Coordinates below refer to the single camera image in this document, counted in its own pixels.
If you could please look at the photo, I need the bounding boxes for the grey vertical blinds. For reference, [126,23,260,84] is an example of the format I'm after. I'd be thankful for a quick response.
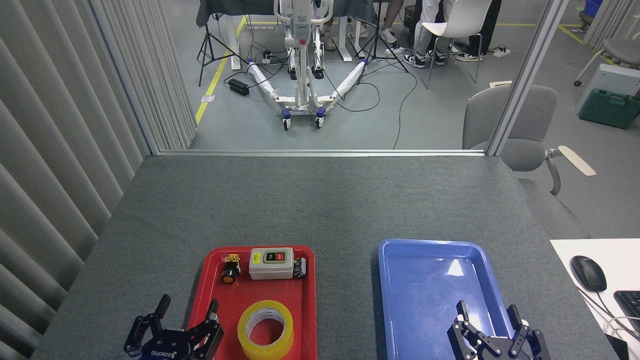
[0,0,197,360]

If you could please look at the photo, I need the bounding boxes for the black orange push button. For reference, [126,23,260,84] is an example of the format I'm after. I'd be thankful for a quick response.
[221,254,242,285]

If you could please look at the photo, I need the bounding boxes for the grey metal box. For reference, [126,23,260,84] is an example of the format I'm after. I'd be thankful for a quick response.
[575,63,640,115]

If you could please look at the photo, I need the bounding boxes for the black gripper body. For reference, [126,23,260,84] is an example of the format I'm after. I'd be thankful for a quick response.
[142,330,201,360]

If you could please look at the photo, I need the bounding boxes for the yellow tape roll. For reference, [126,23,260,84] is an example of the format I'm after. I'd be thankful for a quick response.
[237,300,295,360]

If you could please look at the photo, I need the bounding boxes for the black tripod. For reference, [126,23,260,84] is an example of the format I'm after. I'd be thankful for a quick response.
[355,0,409,86]
[196,15,248,87]

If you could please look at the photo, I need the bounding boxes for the silver frame post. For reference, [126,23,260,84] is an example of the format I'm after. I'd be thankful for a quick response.
[486,0,571,157]

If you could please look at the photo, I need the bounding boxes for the black computer mouse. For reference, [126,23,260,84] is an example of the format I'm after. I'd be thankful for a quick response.
[570,255,607,293]

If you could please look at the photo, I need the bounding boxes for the black floor cable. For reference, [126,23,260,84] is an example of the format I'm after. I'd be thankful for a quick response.
[392,70,418,150]

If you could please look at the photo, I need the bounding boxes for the white side table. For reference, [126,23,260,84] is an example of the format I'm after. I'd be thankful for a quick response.
[550,238,640,346]

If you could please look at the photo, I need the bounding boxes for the black keyboard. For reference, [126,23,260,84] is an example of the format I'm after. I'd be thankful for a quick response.
[613,290,640,333]

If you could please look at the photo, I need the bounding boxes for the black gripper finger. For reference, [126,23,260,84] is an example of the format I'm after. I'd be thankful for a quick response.
[124,294,172,358]
[506,304,551,360]
[187,299,224,360]
[447,300,503,360]

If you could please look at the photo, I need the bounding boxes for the grey office chair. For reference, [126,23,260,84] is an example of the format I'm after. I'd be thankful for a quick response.
[462,84,597,196]

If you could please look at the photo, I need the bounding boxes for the green plastic case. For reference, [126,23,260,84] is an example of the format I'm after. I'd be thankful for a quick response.
[579,89,640,130]

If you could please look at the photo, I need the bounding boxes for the person in dark trousers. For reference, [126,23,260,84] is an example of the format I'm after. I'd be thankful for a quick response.
[455,0,503,62]

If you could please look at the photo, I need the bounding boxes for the silver frame rail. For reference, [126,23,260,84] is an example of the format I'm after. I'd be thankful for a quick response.
[159,149,486,157]

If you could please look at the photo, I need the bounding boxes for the grey chair with white legs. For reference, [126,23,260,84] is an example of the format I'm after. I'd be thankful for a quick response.
[574,38,640,87]

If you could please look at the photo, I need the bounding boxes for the black mouse cable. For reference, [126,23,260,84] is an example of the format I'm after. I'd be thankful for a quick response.
[580,290,640,333]

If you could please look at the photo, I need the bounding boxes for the red plastic tray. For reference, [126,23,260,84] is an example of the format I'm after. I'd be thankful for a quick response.
[186,245,317,360]

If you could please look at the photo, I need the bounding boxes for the blue plastic tray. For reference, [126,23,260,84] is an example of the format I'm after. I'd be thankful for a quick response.
[377,238,523,360]

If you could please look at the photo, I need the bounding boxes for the white wheeled stand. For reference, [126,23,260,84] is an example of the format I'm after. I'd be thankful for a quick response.
[246,0,368,131]

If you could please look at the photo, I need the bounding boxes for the grey switch box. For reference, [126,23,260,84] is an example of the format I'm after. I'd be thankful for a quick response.
[248,247,295,281]

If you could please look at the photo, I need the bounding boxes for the person in light trousers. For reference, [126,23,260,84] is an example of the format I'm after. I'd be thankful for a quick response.
[403,0,451,69]

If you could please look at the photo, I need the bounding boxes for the white plastic chair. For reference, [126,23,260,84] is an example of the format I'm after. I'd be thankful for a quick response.
[414,0,493,91]

